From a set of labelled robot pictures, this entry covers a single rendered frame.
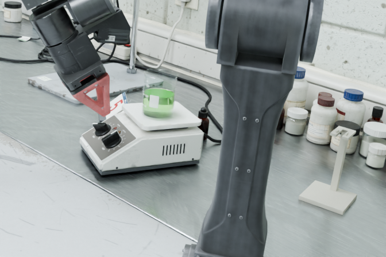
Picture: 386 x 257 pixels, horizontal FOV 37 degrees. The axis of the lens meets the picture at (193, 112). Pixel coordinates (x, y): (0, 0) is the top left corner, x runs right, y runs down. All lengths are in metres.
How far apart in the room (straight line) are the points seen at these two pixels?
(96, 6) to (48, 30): 0.08
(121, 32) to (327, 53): 0.64
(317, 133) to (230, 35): 0.83
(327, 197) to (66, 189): 0.45
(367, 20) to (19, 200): 0.86
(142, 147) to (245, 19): 0.60
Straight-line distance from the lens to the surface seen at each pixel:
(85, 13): 0.92
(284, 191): 1.06
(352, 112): 1.30
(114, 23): 0.96
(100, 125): 1.09
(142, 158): 1.05
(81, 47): 0.94
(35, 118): 1.28
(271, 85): 0.49
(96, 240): 0.86
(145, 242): 0.86
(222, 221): 0.56
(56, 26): 0.93
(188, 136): 1.07
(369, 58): 1.41
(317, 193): 1.06
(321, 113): 1.27
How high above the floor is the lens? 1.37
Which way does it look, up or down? 20 degrees down
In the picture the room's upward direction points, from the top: 6 degrees clockwise
